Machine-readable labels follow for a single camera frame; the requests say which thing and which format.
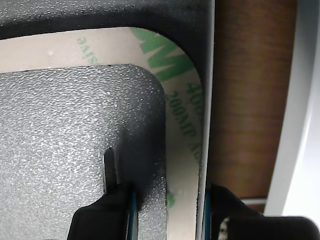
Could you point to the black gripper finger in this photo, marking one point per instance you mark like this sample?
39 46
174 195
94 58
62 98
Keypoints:
217 205
100 222

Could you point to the beige adhesive-backed frame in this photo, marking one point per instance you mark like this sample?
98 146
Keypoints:
100 47

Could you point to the dark textured frame tray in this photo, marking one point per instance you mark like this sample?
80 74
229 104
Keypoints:
50 125

